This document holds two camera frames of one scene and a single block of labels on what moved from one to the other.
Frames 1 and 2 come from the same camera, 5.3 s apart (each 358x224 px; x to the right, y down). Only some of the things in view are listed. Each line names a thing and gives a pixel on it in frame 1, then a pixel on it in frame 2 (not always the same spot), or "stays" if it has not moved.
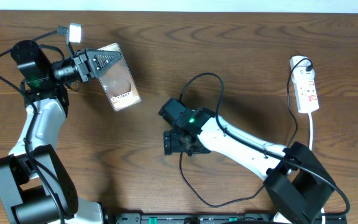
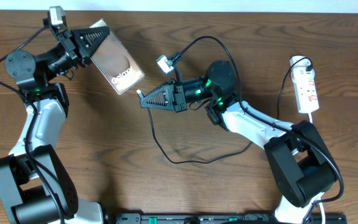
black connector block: x=192 y=218 stays
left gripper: x=86 y=65 → x=69 y=40
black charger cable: x=309 y=68 → x=283 y=79
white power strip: x=302 y=76 stays
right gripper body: x=172 y=139 → x=179 y=97
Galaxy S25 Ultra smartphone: x=118 y=83 → x=115 y=61
